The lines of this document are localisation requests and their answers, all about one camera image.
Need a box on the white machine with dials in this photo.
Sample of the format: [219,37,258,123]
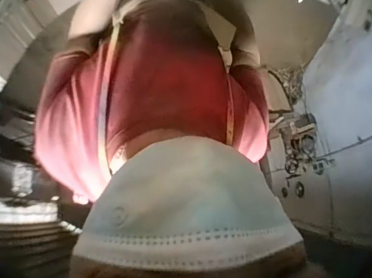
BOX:
[258,100,372,262]

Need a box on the dark metal rack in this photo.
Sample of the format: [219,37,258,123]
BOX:
[0,89,83,247]

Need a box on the thin grey wall cable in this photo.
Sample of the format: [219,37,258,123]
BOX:
[308,122,372,165]

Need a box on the tangle of pale wires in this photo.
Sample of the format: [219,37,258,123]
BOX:
[264,59,315,116]

